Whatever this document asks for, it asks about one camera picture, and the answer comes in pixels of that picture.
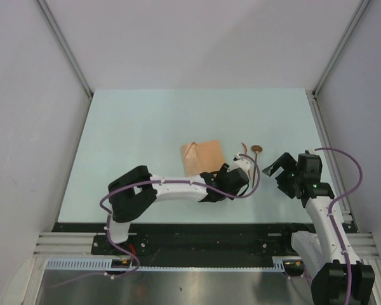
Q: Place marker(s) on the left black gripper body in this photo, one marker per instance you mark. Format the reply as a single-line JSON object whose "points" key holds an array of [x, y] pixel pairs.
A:
{"points": [[223, 169]]}

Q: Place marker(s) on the right aluminium frame post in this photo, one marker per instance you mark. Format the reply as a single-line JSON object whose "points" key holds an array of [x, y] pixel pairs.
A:
{"points": [[343, 42]]}

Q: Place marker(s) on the aluminium frame post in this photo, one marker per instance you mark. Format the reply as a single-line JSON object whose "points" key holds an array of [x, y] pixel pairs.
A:
{"points": [[343, 42], [62, 43]]}

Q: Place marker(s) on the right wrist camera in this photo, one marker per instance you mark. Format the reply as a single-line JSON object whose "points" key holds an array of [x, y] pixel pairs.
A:
{"points": [[311, 151]]}

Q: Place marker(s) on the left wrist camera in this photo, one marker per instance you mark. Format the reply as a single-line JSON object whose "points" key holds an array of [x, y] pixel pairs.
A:
{"points": [[242, 162]]}

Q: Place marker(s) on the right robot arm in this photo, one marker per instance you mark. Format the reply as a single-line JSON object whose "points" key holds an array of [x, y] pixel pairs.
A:
{"points": [[337, 274]]}

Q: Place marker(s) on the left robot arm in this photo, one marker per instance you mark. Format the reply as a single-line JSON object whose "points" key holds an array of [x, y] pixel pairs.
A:
{"points": [[134, 192]]}

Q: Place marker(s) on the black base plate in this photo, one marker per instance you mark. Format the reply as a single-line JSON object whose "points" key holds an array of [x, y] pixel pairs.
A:
{"points": [[192, 245]]}

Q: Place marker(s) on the aluminium front rail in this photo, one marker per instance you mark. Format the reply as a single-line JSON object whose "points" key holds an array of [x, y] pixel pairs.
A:
{"points": [[97, 245]]}

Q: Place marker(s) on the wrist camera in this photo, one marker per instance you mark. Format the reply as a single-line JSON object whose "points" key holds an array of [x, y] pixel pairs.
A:
{"points": [[311, 151], [242, 162]]}

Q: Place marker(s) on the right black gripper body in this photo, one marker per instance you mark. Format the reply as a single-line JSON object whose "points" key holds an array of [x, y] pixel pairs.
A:
{"points": [[298, 178]]}

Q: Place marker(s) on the left aluminium frame post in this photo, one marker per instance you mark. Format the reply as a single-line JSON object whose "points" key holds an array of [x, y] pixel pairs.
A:
{"points": [[62, 43]]}

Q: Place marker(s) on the peach cloth napkin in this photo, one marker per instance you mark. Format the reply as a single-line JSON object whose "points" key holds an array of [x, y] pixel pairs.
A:
{"points": [[202, 157]]}

